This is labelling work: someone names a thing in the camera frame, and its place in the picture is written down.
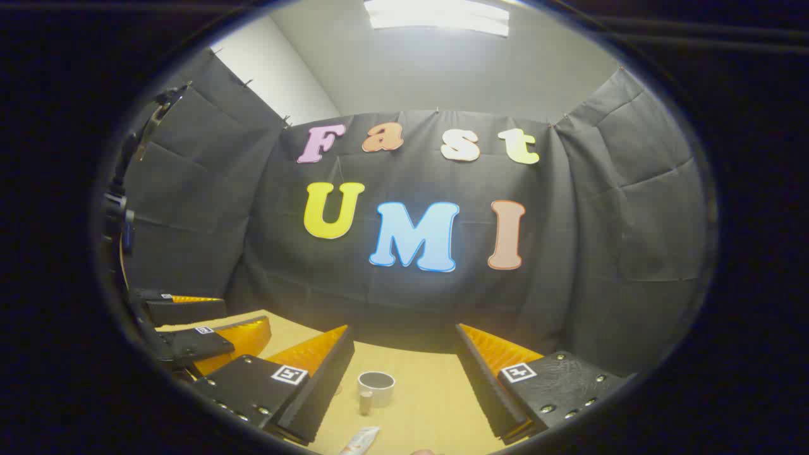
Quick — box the wooden desktop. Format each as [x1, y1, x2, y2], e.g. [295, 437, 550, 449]
[155, 310, 525, 455]

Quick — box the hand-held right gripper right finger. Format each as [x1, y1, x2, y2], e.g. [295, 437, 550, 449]
[455, 323, 636, 446]

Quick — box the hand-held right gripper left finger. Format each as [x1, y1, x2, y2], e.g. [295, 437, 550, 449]
[190, 325, 356, 444]

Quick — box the white ceiling light panel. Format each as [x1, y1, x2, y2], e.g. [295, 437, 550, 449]
[363, 0, 511, 37]

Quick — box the white cup with wooden handle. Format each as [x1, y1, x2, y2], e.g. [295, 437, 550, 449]
[357, 371, 396, 416]

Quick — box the black backdrop cloth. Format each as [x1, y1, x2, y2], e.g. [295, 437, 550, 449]
[117, 47, 709, 380]

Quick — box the white toothpaste tube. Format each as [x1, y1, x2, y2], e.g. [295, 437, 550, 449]
[339, 426, 381, 455]

